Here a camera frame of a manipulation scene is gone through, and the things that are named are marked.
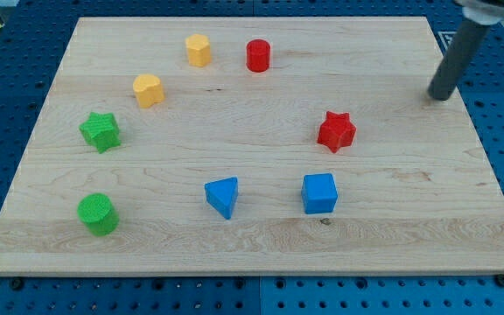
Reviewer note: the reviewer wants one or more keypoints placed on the red star block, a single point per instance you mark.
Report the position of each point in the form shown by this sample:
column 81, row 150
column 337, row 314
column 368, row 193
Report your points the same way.
column 336, row 131

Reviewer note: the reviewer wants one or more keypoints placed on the green star block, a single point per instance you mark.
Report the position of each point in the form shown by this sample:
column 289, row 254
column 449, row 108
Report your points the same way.
column 101, row 131

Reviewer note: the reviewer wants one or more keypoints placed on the blue triangle block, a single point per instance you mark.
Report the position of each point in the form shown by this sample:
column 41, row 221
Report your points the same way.
column 222, row 195

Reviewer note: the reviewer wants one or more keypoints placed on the blue cube block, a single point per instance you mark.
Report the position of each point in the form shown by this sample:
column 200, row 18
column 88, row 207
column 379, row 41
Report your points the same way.
column 319, row 193

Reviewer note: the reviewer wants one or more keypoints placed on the light wooden board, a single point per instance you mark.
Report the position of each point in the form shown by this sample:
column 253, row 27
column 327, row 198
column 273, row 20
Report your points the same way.
column 416, row 193

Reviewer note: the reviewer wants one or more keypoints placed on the red cylinder block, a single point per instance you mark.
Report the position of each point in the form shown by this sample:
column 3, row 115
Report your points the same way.
column 258, row 55

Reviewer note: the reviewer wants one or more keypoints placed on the yellow heart block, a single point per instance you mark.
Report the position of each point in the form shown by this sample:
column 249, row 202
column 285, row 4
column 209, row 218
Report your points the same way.
column 148, row 90

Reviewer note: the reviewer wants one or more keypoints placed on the yellow pentagon block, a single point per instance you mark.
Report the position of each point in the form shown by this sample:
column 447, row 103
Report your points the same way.
column 198, row 50

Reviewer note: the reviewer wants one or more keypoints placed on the green cylinder block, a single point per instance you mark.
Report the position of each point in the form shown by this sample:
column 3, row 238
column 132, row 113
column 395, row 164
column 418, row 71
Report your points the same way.
column 98, row 214

